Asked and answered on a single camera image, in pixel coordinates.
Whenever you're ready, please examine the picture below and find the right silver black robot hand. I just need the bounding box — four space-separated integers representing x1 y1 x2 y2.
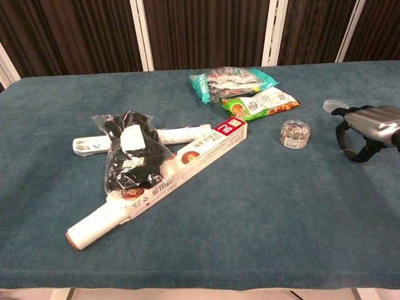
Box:
331 105 400 164

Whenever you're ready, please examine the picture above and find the clear round plastic lid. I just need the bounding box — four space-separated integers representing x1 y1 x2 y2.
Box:
322 98 349 114

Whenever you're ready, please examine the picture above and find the small clear round container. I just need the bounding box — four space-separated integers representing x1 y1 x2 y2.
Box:
279 119 311 150

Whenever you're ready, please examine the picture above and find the green snack bag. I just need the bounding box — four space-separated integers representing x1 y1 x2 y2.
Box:
219 86 301 122

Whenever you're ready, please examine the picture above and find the teal clear snack bag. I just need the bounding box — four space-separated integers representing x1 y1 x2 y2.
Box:
189 66 280 106

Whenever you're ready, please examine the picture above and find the white baking paper box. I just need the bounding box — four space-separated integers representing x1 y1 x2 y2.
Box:
117 117 249 225

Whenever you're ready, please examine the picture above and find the white wrapped roll with barcode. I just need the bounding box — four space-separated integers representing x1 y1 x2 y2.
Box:
72 123 213 157

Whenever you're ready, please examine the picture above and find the teal table cloth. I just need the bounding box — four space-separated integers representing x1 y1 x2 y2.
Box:
0 60 400 290

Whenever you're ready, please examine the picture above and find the black cloth in clear bag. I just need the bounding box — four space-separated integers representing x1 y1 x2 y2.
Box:
92 110 178 199

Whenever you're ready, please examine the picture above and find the white paper roll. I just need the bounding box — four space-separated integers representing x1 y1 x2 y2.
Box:
65 199 129 251

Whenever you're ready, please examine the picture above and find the white partition post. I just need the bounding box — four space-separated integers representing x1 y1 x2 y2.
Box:
129 0 155 72
261 0 289 67
0 42 22 90
335 0 367 63

